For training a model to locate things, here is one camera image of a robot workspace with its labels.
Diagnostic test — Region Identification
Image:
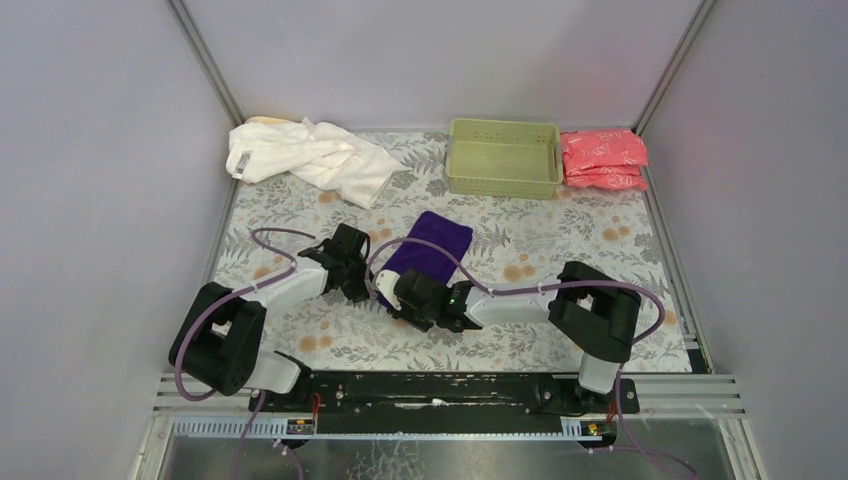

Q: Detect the green perforated plastic basket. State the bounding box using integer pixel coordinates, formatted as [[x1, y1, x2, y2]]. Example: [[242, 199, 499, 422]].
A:
[[445, 118, 564, 200]]

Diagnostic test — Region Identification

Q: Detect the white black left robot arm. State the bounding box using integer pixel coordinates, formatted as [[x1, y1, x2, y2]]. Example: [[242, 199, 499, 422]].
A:
[[169, 224, 372, 401]]

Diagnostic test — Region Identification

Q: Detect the purple microfibre towel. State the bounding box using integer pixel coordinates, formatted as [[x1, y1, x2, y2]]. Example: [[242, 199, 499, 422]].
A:
[[383, 211, 473, 285]]

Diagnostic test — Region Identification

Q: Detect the white crumpled towel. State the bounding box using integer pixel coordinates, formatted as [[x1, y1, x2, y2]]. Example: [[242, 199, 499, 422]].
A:
[[225, 116, 407, 209]]

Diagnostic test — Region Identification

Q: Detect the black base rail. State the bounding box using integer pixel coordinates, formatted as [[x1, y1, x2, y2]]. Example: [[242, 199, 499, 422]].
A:
[[249, 370, 640, 435]]

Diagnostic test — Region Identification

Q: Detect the pink patterned plastic package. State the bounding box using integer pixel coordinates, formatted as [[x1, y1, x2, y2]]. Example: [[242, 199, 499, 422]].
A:
[[561, 129, 649, 191]]

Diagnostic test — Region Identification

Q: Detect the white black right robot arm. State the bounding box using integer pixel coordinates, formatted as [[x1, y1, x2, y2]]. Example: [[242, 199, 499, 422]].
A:
[[375, 261, 642, 394]]

